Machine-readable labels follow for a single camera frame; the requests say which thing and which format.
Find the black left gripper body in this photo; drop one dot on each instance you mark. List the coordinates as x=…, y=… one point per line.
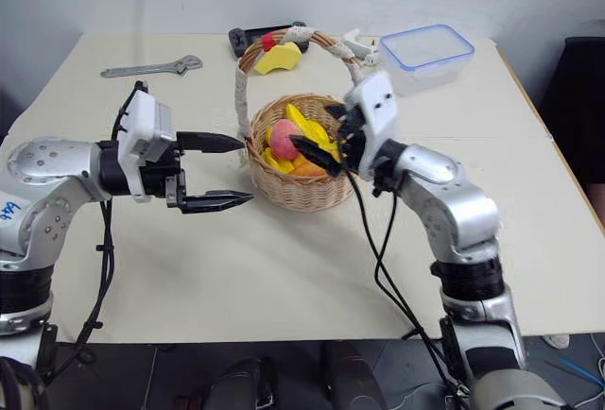
x=160, y=178

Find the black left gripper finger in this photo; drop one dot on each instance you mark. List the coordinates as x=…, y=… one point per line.
x=212, y=202
x=212, y=143

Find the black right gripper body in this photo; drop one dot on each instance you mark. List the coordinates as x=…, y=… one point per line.
x=354, y=143

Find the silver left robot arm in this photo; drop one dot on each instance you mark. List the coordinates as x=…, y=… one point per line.
x=47, y=164

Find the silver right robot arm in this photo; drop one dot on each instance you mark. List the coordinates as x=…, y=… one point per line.
x=463, y=202

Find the orange toy fruit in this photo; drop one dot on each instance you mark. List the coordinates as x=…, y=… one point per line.
x=307, y=170

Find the yellow toy banana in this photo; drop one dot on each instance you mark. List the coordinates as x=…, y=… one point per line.
x=307, y=126

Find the pink toy peach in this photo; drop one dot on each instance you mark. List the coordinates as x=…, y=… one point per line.
x=283, y=143

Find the yellow toy fruit piece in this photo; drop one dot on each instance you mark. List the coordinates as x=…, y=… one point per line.
x=279, y=163

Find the white plastic tool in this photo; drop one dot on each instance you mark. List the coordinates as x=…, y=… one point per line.
x=354, y=41

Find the yellow toy with red tip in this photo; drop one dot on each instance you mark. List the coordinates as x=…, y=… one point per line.
x=279, y=58

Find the clear container with blue rim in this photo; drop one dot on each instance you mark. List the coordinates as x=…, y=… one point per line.
x=425, y=65

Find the silver adjustable wrench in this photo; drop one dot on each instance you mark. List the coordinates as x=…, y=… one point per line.
x=142, y=70

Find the black handheld controller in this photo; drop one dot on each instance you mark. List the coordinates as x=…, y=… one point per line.
x=250, y=34

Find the dark rounded shape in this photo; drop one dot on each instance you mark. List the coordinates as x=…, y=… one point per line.
x=241, y=381

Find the black chair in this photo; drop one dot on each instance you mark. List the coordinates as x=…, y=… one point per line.
x=581, y=112

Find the white shoe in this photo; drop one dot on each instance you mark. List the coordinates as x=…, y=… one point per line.
x=558, y=340

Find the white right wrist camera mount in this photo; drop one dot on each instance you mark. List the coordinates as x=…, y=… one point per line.
x=373, y=98

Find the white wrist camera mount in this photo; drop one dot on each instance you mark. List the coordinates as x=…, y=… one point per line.
x=373, y=98
x=139, y=126

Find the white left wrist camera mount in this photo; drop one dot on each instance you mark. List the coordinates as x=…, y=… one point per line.
x=139, y=126

